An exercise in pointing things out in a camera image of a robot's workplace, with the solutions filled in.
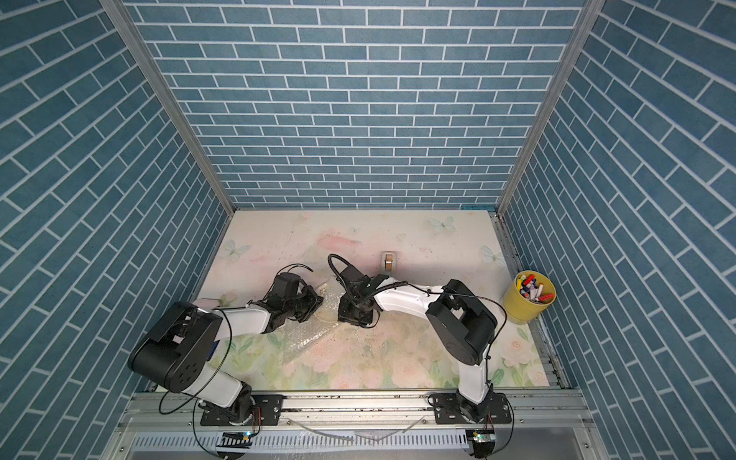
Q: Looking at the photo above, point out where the clear bubble wrap sheet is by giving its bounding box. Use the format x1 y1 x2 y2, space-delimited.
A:
280 280 345 364

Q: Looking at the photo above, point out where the yellow pen cup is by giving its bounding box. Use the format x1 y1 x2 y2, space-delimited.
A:
502 270 557 324

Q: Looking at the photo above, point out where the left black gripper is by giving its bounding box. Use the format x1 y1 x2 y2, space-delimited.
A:
283 286 327 322

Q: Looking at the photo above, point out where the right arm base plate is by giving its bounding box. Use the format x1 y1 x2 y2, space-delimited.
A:
427 391 513 425

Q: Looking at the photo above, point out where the aluminium front rail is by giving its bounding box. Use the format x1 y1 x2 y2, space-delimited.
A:
118 387 593 432

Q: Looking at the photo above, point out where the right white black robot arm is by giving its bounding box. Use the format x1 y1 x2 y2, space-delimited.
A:
335 266 498 423

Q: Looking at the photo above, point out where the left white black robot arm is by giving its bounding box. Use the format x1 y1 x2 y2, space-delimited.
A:
128 272 323 425

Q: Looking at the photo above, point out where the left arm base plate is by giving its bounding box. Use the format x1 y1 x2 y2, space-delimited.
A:
200 394 285 427

